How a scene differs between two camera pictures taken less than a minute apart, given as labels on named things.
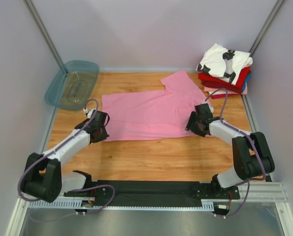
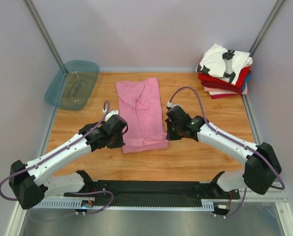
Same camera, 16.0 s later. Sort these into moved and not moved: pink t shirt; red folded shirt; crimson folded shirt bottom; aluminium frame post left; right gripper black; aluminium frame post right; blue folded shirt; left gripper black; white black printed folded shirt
Moved: left gripper black; pink t shirt; right gripper black
Not moved: aluminium frame post right; white black printed folded shirt; red folded shirt; crimson folded shirt bottom; blue folded shirt; aluminium frame post left
